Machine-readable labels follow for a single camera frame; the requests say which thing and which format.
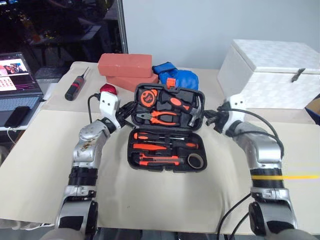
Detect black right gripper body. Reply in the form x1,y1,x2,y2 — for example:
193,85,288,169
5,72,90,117
203,109,227,134

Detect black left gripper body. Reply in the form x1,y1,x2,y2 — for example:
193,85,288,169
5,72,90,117
115,100,136,129

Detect black smartphone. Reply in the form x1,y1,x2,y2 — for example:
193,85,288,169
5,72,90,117
3,105,31,129

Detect black tool case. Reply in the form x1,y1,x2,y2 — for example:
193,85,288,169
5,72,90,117
126,77,208,174

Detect orange black tape measure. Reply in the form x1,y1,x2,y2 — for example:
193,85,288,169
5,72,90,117
139,89,158,109

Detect glossy red small object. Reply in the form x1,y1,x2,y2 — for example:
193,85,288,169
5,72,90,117
99,83,119,96

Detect red brick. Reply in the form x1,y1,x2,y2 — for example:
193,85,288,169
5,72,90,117
97,52,154,79
105,74,160,94

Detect thin orange screwdriver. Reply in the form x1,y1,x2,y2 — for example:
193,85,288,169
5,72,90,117
132,142,168,152

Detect black orange claw hammer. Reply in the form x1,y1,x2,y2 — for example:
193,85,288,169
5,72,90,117
159,90,204,128

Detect dark tape roll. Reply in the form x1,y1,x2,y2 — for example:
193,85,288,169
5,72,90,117
187,152,204,169

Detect narrow beige table cover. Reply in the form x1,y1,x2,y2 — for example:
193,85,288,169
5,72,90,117
40,60,316,125

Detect orange black utility knife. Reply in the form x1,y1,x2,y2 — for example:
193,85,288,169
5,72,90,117
133,153,187,167

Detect black red electric screwdriver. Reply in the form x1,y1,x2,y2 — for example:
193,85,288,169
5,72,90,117
64,66,90,102

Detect white woven storage box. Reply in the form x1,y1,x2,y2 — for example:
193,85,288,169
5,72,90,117
216,38,320,110

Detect large beige table cover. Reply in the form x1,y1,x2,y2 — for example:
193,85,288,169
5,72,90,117
0,109,320,236

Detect silver metal pole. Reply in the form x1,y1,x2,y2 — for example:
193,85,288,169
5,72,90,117
117,0,129,55

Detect cardboard box in blue bin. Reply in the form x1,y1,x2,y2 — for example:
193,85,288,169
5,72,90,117
304,95,320,125

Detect open laptop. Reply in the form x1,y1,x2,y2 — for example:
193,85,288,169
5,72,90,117
0,51,45,126

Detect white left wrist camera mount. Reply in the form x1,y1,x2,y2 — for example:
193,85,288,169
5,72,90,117
98,90,122,126

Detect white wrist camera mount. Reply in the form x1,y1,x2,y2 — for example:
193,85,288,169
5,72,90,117
222,93,247,134
98,90,122,126

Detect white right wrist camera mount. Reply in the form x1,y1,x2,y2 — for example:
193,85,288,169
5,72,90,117
222,93,247,134

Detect flathead screwdriver black orange handle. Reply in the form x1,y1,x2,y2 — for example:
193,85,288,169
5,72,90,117
132,132,187,142

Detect orange handled pliers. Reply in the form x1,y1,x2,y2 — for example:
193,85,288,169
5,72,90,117
135,110,182,126

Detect Phillips screwdriver orange black handle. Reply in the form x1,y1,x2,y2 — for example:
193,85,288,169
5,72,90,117
143,140,200,149

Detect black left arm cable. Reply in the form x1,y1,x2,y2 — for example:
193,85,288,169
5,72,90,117
87,92,102,126

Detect white charging cable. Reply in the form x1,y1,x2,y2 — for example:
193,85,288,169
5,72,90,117
6,126,16,144

